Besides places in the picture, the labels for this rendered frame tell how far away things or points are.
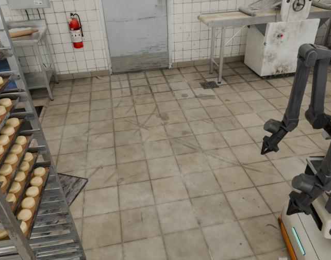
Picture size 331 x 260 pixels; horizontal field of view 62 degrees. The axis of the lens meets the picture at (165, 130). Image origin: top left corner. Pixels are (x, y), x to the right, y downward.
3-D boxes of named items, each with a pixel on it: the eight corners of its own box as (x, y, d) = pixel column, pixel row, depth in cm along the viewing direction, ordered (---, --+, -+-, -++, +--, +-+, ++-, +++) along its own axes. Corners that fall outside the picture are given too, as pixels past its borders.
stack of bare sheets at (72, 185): (48, 234, 210) (47, 232, 208) (6, 223, 220) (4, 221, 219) (88, 180, 257) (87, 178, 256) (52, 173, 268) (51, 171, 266)
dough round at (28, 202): (23, 211, 108) (22, 208, 107) (20, 204, 111) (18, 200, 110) (36, 205, 111) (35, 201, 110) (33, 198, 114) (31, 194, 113)
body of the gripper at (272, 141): (268, 148, 152) (276, 138, 149) (263, 137, 161) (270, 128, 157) (277, 151, 154) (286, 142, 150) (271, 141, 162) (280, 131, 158)
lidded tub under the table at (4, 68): (-10, 90, 382) (-18, 72, 368) (-1, 77, 421) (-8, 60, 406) (19, 86, 389) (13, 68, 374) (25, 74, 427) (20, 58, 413)
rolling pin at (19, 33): (-5, 41, 347) (-7, 36, 344) (-6, 40, 352) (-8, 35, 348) (39, 32, 376) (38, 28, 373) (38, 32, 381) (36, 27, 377)
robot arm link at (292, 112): (320, 51, 121) (310, 44, 130) (307, 51, 121) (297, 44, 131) (298, 131, 145) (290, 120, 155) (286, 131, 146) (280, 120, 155)
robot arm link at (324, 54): (338, 44, 120) (328, 37, 128) (305, 50, 122) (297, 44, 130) (327, 128, 144) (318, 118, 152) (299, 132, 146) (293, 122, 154)
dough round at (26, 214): (15, 218, 105) (13, 215, 104) (26, 209, 109) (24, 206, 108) (23, 224, 103) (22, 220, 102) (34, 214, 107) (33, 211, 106)
